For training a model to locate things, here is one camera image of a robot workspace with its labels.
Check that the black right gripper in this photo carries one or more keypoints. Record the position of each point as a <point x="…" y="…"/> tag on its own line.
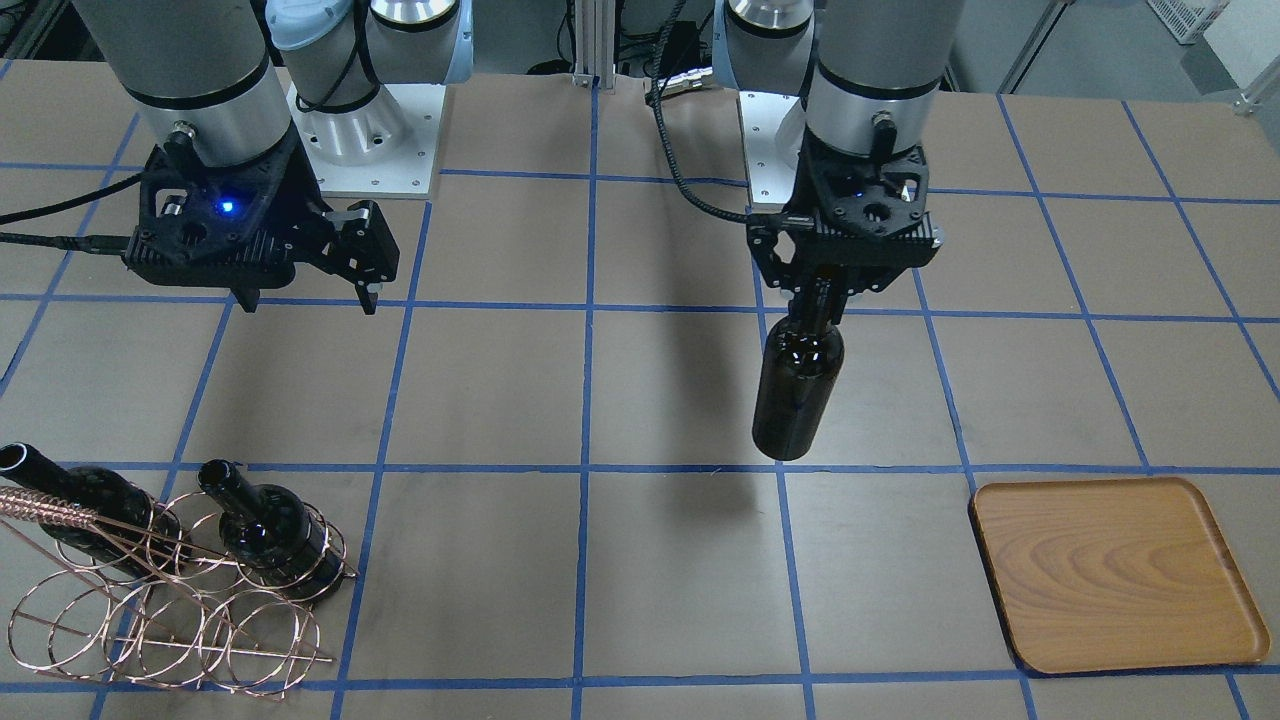
<point x="309" y="197"/>

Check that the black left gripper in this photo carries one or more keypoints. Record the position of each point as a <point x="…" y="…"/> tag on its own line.
<point x="775" y="268"/>

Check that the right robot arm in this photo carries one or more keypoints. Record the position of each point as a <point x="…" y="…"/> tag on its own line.
<point x="278" y="127"/>

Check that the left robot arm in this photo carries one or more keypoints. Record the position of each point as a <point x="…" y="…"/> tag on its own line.
<point x="864" y="75"/>

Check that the wooden tray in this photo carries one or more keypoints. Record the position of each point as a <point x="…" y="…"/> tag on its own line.
<point x="1100" y="575"/>

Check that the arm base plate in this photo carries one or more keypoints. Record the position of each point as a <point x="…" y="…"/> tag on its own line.
<point x="772" y="128"/>
<point x="385" y="150"/>

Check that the aluminium frame post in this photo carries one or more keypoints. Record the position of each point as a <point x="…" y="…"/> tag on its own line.
<point x="594" y="38"/>

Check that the copper wire bottle basket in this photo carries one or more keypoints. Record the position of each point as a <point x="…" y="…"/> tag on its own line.
<point x="208" y="625"/>

